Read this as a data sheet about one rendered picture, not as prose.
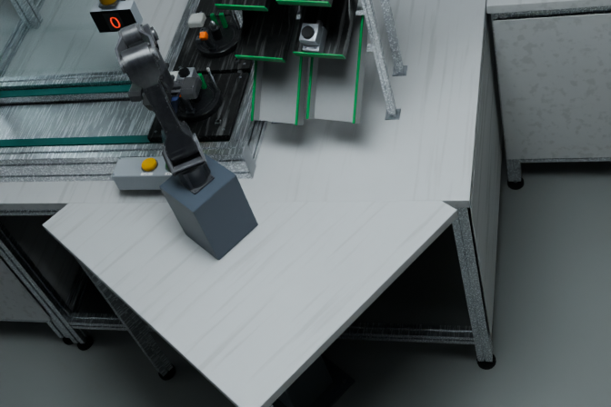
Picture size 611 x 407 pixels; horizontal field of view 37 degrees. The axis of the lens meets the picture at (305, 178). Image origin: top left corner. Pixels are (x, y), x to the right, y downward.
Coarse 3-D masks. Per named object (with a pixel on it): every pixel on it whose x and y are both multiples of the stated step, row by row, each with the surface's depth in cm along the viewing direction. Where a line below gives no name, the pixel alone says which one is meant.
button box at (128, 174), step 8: (120, 160) 244; (128, 160) 243; (136, 160) 243; (144, 160) 242; (160, 160) 240; (120, 168) 242; (128, 168) 241; (136, 168) 241; (160, 168) 238; (112, 176) 241; (120, 176) 240; (128, 176) 240; (136, 176) 239; (144, 176) 238; (152, 176) 238; (160, 176) 237; (168, 176) 236; (120, 184) 243; (128, 184) 242; (136, 184) 242; (144, 184) 241; (152, 184) 241; (160, 184) 240
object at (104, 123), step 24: (0, 96) 278; (24, 96) 275; (48, 96) 273; (72, 96) 271; (96, 96) 269; (120, 96) 267; (0, 120) 275; (24, 120) 272; (48, 120) 270; (72, 120) 267; (96, 120) 264; (120, 120) 262; (144, 120) 259; (0, 144) 262; (24, 144) 260; (48, 144) 257; (72, 144) 255; (96, 144) 253
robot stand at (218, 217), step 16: (208, 160) 222; (176, 176) 221; (224, 176) 217; (176, 192) 217; (208, 192) 215; (224, 192) 216; (240, 192) 220; (176, 208) 222; (192, 208) 213; (208, 208) 215; (224, 208) 219; (240, 208) 223; (192, 224) 221; (208, 224) 218; (224, 224) 222; (240, 224) 226; (256, 224) 230; (208, 240) 220; (224, 240) 224; (240, 240) 229
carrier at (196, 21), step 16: (192, 16) 274; (224, 16) 264; (192, 32) 272; (208, 32) 267; (224, 32) 265; (192, 48) 267; (208, 48) 260; (224, 48) 260; (176, 64) 264; (192, 64) 262; (208, 64) 260; (224, 64) 259; (240, 64) 257
